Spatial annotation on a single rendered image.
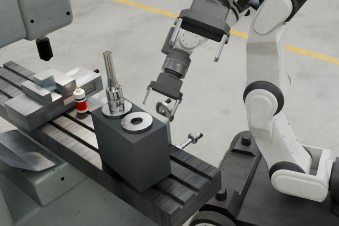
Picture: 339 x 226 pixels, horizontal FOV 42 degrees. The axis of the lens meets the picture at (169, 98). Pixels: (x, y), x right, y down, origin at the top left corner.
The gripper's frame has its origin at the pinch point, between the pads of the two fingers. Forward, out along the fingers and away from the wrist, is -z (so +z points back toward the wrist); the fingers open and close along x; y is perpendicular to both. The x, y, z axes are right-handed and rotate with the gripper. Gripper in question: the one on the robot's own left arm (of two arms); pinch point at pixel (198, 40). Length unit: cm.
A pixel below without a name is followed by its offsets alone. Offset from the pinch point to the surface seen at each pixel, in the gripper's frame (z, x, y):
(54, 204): -36, 28, -80
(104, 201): -27, 13, -97
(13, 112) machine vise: -12, 54, -72
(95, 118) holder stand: -13.0, 20.7, -40.4
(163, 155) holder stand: -16.5, -2.1, -39.2
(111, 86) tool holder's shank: -5.4, 18.7, -30.6
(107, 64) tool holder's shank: -1.9, 21.4, -25.4
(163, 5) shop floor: 238, 56, -348
